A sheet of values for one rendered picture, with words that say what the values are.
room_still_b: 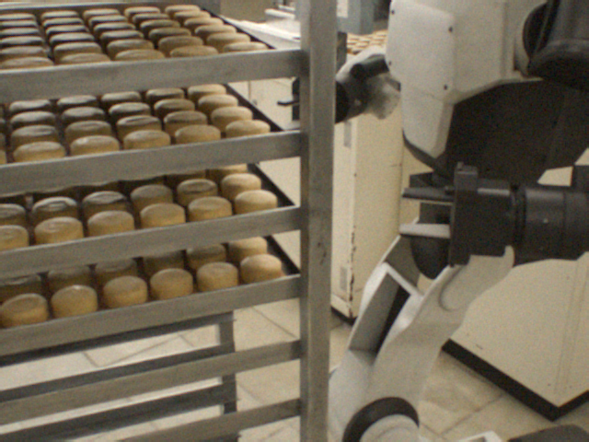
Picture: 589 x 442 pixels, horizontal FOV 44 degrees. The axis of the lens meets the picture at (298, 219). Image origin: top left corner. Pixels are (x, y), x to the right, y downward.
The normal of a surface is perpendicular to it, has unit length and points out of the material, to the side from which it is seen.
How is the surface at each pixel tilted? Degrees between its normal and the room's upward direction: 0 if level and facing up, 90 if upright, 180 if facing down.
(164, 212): 0
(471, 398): 0
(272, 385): 0
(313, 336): 90
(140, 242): 90
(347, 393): 58
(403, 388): 90
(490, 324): 90
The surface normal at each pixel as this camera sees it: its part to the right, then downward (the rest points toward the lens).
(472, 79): -0.41, 0.29
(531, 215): -0.14, -0.09
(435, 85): -0.93, 0.14
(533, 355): -0.82, 0.23
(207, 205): 0.00, -0.91
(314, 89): 0.36, 0.38
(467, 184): -0.11, -0.36
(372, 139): 0.57, 0.34
